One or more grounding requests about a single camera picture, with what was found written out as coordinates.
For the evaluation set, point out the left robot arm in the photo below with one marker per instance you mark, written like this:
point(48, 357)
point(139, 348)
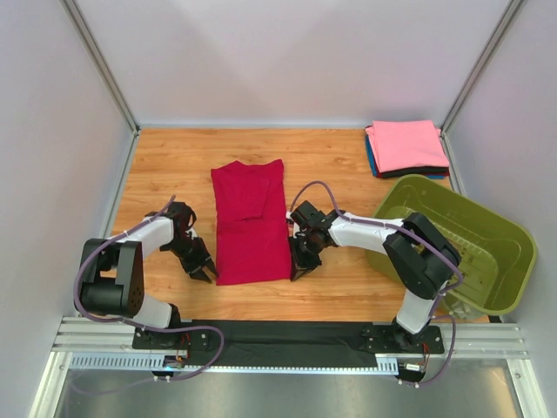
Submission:
point(109, 286)

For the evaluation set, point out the olive green plastic basket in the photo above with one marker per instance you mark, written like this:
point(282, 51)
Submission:
point(497, 255)

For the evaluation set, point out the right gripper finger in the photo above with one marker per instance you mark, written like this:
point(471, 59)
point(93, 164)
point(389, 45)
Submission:
point(306, 269)
point(294, 274)

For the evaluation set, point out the pink folded t shirt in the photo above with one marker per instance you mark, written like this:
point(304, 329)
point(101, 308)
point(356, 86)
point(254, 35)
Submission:
point(413, 146)

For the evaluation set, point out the aluminium frame post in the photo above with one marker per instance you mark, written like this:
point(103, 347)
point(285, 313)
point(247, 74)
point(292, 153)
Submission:
point(84, 31)
point(494, 41)

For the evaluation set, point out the right aluminium frame post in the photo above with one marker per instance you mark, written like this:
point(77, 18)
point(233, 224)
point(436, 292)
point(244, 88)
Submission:
point(494, 41)

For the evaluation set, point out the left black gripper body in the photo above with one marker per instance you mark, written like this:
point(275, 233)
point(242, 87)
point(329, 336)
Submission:
point(194, 260)

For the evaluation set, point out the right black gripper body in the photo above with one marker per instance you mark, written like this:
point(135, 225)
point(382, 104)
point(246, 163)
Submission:
point(302, 255)

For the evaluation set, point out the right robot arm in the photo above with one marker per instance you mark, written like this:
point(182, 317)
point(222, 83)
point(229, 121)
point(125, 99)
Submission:
point(421, 256)

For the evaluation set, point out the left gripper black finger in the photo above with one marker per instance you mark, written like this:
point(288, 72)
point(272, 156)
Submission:
point(210, 267)
point(200, 275)

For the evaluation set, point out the black folded t shirt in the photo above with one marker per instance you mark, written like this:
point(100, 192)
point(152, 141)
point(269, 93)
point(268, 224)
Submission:
point(404, 173)

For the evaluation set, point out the crimson red t shirt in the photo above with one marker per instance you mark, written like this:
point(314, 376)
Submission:
point(252, 232)

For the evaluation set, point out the left aluminium frame post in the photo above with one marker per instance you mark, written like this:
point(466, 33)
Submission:
point(84, 31)

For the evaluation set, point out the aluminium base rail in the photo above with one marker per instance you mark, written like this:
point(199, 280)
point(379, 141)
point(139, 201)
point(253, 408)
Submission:
point(110, 346)

